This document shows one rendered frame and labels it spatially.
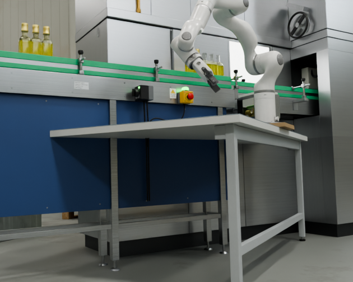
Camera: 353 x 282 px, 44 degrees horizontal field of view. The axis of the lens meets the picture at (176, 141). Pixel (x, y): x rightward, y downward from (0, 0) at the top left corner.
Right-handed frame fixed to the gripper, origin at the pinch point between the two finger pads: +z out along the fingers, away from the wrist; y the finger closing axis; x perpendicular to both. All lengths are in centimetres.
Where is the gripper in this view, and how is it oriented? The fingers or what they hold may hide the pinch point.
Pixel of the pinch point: (216, 85)
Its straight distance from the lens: 206.3
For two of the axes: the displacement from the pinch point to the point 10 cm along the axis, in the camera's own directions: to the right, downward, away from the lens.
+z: 5.9, 7.5, -3.1
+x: -7.9, 6.2, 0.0
